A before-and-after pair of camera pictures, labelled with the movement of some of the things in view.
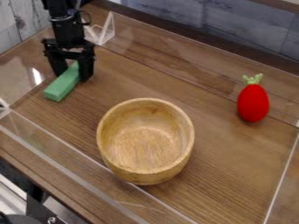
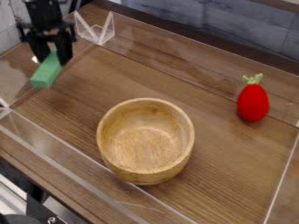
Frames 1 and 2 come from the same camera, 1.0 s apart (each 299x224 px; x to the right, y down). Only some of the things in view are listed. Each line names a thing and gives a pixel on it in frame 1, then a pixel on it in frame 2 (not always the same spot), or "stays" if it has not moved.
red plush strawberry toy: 253,100 stays
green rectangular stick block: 65,83 → 47,72
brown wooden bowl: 145,136 stays
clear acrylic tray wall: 179,136 stays
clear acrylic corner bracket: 99,34 stays
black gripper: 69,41 → 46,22
